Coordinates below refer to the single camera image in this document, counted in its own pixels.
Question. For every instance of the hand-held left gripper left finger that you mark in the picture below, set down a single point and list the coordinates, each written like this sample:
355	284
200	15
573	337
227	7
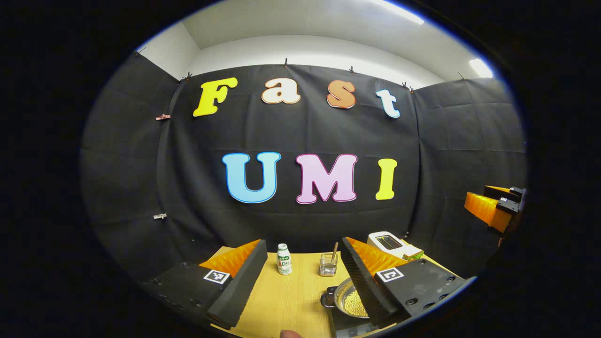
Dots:
239	291

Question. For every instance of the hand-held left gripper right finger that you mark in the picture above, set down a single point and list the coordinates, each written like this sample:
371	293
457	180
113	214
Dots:
364	291

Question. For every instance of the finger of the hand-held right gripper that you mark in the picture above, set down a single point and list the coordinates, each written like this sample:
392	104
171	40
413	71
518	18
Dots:
509	192
506	206

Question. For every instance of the stainless steel pot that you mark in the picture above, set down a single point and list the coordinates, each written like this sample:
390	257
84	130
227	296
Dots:
340	293

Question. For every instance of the black induction cooktop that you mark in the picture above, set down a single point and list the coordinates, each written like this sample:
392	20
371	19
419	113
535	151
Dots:
347	327

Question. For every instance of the pile of yellow soybeans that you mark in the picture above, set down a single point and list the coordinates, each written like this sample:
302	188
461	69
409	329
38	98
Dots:
356	305

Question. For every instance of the white toaster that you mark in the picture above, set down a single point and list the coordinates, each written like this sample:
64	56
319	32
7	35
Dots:
380	249

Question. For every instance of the wooden stick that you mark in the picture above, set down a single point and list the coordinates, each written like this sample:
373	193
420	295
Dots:
334	251

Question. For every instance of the white plastic drink bottle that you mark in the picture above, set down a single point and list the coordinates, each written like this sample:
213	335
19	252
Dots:
284	264

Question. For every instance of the sandwich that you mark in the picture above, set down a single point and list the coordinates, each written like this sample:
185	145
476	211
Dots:
413	255

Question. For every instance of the short ceiling light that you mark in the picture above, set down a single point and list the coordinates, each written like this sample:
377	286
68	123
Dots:
481	68

